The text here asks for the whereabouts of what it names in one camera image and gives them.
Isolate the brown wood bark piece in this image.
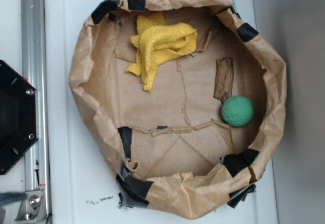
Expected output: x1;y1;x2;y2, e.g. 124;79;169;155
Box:
214;57;234;104

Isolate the brown paper bag bin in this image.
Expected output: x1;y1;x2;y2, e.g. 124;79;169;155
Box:
69;0;287;219

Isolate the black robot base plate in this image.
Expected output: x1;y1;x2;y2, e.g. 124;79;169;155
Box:
1;60;38;175

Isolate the aluminium extrusion rail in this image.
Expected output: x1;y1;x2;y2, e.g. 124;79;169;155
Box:
21;0;52;223

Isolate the yellow terry cloth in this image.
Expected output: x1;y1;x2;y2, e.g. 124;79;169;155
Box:
125;12;198;92

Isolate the metal corner bracket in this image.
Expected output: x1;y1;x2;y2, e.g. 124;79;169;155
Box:
14;190;47;223

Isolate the green foam ball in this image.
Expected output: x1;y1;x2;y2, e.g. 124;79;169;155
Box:
221;95;254;127

